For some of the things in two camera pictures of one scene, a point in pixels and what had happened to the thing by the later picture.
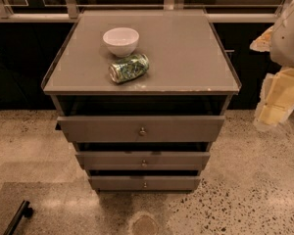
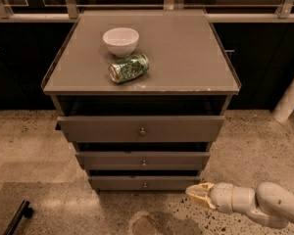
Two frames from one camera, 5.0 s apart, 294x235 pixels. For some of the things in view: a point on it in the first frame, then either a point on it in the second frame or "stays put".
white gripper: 288,40 -> 221,195
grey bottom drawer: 144,183 stays put
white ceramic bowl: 122,41 stays put
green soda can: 127,69 stays put
